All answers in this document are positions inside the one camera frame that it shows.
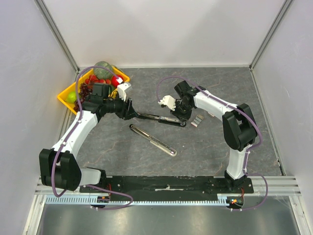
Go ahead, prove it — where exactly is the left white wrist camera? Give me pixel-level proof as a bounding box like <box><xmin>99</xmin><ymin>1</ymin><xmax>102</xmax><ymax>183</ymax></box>
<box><xmin>117</xmin><ymin>82</ymin><xmax>132</xmax><ymax>101</ymax></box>

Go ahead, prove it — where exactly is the green melon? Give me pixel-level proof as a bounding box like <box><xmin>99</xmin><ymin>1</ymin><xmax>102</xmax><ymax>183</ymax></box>
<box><xmin>93</xmin><ymin>61</ymin><xmax>113</xmax><ymax>79</ymax></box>

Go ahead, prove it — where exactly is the yellow plastic tray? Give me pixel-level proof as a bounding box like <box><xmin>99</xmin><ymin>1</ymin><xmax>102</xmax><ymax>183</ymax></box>
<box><xmin>57</xmin><ymin>67</ymin><xmax>130</xmax><ymax>115</ymax></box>

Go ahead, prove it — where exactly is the white black stapler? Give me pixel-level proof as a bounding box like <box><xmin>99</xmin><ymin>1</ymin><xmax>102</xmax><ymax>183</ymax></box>
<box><xmin>129</xmin><ymin>124</ymin><xmax>177</xmax><ymax>157</ymax></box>

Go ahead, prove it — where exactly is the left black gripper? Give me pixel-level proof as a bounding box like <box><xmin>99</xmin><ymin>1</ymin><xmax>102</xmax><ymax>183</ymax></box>
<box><xmin>103</xmin><ymin>92</ymin><xmax>138</xmax><ymax>120</ymax></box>

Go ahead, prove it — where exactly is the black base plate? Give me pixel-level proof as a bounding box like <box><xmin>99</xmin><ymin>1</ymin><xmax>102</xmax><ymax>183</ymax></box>
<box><xmin>79</xmin><ymin>175</ymin><xmax>255</xmax><ymax>202</ymax></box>

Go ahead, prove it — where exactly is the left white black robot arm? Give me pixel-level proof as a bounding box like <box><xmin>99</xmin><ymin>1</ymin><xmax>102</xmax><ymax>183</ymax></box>
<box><xmin>39</xmin><ymin>82</ymin><xmax>137</xmax><ymax>192</ymax></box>

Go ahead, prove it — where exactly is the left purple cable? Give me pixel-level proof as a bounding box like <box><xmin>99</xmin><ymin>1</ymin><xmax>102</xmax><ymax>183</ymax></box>
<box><xmin>51</xmin><ymin>66</ymin><xmax>134</xmax><ymax>211</ymax></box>

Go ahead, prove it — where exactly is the purple cable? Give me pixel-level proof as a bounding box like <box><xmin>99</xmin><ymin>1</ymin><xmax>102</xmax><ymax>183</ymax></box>
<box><xmin>156</xmin><ymin>76</ymin><xmax>269</xmax><ymax>212</ymax></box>
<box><xmin>51</xmin><ymin>66</ymin><xmax>134</xmax><ymax>211</ymax></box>

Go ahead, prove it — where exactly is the slotted cable duct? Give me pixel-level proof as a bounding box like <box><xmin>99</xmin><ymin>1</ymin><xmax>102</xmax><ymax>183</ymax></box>
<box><xmin>45</xmin><ymin>195</ymin><xmax>243</xmax><ymax>206</ymax></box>

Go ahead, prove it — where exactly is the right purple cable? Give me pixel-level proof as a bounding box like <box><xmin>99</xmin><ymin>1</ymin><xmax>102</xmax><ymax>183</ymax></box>
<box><xmin>156</xmin><ymin>76</ymin><xmax>269</xmax><ymax>212</ymax></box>

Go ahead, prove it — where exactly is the red apple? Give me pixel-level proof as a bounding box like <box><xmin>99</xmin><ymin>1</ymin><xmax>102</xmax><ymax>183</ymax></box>
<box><xmin>111</xmin><ymin>74</ymin><xmax>124</xmax><ymax>87</ymax></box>

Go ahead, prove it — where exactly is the purple grape bunch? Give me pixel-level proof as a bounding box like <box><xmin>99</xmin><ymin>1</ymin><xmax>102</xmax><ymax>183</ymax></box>
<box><xmin>73</xmin><ymin>83</ymin><xmax>92</xmax><ymax>112</ymax></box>

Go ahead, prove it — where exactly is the light green lime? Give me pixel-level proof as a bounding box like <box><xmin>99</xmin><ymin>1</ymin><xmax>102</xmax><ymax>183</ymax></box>
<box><xmin>66</xmin><ymin>91</ymin><xmax>77</xmax><ymax>104</ymax></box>

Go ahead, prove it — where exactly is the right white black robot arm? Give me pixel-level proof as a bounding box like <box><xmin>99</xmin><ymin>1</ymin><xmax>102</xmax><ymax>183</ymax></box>
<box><xmin>170</xmin><ymin>81</ymin><xmax>258</xmax><ymax>193</ymax></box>

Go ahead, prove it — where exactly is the red peach cluster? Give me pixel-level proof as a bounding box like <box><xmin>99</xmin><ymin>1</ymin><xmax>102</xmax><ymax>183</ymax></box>
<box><xmin>84</xmin><ymin>74</ymin><xmax>111</xmax><ymax>85</ymax></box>

